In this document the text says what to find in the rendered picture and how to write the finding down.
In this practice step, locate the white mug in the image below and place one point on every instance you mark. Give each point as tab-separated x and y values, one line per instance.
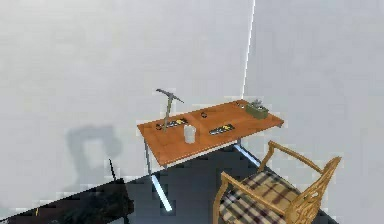
189	133

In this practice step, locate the small black round object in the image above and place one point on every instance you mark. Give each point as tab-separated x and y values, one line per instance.
203	115

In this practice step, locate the black and yellow remote control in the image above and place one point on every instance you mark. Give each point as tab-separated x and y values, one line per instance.
222	129
172	123

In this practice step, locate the orange wooden table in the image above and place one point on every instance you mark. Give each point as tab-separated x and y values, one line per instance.
213	121

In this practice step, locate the grey desk lamp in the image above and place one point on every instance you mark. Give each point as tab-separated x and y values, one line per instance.
169	108

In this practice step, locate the small dark round object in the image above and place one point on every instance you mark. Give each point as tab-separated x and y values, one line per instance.
239	104

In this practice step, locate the olive green planter with plant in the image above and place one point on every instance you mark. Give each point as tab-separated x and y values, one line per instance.
257	109

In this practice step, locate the wooden chair with plaid cushion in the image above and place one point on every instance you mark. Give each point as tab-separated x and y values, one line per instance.
266	196

